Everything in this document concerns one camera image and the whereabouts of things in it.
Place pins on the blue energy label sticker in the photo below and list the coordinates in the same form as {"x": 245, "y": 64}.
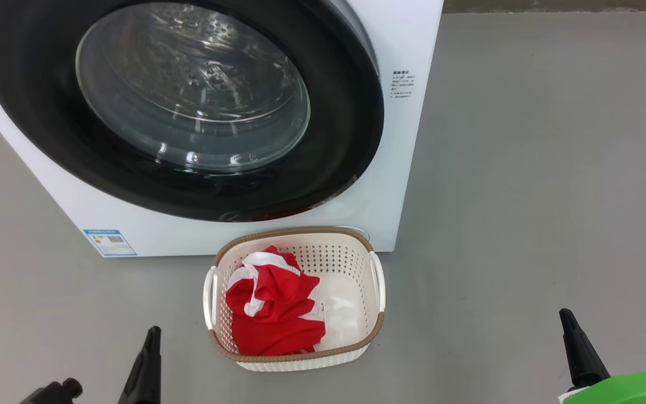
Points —
{"x": 110, "y": 242}

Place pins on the black round glass washer door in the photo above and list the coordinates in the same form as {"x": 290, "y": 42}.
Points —
{"x": 345, "y": 112}

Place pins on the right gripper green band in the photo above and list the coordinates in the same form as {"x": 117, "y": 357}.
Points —
{"x": 626, "y": 393}

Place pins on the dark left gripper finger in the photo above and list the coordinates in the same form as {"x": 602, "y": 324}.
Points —
{"x": 146, "y": 376}

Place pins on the white front-load washing machine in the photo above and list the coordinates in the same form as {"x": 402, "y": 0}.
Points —
{"x": 407, "y": 168}

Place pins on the red and white garment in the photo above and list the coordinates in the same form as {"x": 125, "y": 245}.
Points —
{"x": 278, "y": 325}

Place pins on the cream basket with brown rim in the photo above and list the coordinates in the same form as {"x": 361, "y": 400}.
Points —
{"x": 351, "y": 264}

